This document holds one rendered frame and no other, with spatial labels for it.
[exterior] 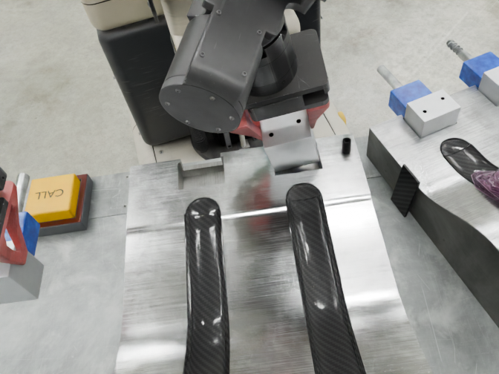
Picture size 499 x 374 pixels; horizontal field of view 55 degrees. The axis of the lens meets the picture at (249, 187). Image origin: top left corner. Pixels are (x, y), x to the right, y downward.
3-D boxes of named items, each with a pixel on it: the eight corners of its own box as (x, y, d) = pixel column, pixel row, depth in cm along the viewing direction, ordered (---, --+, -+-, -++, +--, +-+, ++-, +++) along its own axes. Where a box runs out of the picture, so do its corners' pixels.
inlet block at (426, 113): (362, 89, 68) (365, 58, 63) (393, 76, 68) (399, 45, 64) (416, 152, 60) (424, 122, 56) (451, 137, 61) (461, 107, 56)
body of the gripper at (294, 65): (332, 96, 42) (320, 36, 35) (220, 125, 44) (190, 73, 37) (318, 41, 45) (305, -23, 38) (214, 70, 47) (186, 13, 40)
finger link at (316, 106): (338, 145, 49) (327, 89, 41) (270, 162, 50) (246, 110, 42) (326, 92, 52) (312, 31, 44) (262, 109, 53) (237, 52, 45)
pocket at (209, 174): (185, 177, 59) (177, 159, 56) (227, 171, 59) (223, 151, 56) (185, 208, 56) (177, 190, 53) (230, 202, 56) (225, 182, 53)
